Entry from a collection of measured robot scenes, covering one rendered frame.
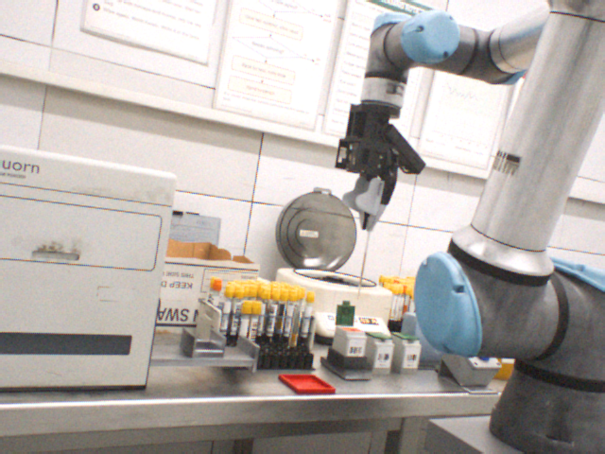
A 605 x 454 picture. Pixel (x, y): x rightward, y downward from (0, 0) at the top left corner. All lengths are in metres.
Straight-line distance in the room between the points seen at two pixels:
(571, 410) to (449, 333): 0.19
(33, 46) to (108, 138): 0.24
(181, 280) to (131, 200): 0.38
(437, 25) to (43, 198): 0.60
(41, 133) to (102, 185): 0.64
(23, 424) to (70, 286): 0.17
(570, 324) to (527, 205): 0.16
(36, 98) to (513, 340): 1.09
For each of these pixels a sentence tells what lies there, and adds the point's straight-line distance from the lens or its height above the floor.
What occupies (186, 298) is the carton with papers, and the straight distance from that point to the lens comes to 1.20.
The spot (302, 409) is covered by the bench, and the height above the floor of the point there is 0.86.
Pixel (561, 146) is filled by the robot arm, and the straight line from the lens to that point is 0.68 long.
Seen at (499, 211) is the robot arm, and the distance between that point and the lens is 0.70.
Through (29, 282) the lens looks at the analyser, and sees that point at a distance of 0.83.
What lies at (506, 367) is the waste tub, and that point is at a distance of 1.33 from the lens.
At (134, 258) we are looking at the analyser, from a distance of 0.85.
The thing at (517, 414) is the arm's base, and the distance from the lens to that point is 0.83.
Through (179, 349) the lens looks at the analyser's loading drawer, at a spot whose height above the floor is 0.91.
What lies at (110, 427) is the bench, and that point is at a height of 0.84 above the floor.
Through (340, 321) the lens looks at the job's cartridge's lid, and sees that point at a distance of 1.13.
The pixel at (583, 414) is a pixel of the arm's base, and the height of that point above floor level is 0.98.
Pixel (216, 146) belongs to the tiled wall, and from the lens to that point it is 1.55.
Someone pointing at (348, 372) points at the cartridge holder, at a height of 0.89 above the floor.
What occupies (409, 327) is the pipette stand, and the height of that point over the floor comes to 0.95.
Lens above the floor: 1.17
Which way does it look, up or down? 3 degrees down
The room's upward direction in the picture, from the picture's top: 9 degrees clockwise
